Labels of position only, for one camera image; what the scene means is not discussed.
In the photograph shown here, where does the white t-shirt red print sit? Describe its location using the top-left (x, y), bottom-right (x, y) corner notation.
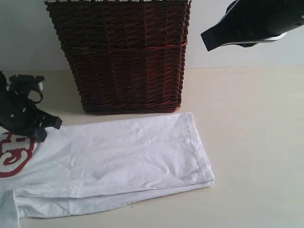
top-left (0, 113), bottom-right (214, 228)

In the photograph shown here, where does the dark red wicker basket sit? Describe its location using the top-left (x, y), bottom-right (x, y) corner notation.
top-left (45, 0), bottom-right (191, 114)

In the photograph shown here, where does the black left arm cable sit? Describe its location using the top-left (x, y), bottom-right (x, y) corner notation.
top-left (29, 89), bottom-right (44, 105)

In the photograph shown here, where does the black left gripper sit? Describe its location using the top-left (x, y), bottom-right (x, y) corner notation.
top-left (0, 74), bottom-right (45, 137)

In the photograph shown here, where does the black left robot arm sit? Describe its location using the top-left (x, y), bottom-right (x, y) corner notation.
top-left (0, 73), bottom-right (45, 135)

